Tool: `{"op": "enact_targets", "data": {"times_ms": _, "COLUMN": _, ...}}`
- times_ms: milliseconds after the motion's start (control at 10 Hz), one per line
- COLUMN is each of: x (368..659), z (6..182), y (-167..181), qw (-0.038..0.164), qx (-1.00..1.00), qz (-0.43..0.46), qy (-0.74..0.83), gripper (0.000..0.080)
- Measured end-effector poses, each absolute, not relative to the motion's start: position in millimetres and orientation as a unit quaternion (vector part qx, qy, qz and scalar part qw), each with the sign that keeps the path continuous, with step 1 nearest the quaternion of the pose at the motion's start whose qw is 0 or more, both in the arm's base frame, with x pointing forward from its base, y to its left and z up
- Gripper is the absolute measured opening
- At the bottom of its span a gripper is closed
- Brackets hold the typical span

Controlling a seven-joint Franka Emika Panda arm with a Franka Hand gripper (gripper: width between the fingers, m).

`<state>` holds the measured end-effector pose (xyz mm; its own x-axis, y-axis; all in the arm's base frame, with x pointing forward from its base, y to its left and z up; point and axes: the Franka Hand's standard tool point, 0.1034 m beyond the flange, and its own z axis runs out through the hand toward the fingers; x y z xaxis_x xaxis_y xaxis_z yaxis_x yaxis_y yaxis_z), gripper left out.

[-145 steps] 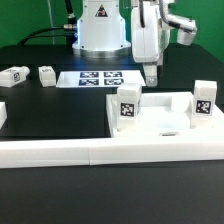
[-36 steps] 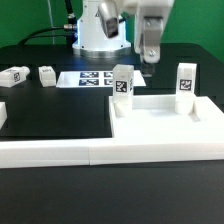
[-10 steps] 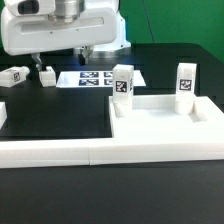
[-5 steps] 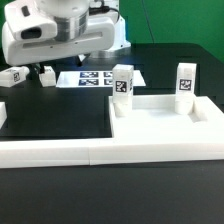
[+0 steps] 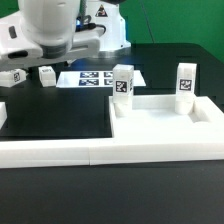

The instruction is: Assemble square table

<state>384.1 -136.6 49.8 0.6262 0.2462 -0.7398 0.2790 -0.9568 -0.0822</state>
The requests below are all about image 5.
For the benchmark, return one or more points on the white fence bar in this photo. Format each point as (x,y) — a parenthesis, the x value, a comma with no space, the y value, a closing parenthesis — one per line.
(3,114)
(48,153)

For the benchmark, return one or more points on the white front fence bar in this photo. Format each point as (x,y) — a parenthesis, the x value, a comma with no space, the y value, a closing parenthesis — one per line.
(48,153)

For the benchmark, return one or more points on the white sheet with tag markers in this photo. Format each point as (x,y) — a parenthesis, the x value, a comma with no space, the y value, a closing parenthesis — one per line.
(87,79)

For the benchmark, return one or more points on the white square tabletop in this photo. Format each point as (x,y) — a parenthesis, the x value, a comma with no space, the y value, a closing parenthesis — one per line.
(153,118)

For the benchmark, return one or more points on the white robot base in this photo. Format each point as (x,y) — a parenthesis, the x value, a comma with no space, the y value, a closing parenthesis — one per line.
(107,13)

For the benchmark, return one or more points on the white left fence bar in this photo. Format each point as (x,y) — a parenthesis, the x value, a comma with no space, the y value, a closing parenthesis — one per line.
(3,114)

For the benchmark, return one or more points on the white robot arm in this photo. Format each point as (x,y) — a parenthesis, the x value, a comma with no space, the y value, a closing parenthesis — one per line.
(43,32)

